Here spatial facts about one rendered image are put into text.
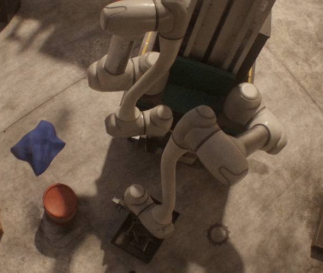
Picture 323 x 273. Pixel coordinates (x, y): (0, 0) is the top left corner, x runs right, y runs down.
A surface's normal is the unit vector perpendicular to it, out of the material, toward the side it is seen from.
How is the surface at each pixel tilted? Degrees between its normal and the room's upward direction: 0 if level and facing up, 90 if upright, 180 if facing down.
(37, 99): 0
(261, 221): 0
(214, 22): 90
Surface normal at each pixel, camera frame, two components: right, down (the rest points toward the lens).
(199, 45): -0.25, 0.87
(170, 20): 0.37, 0.65
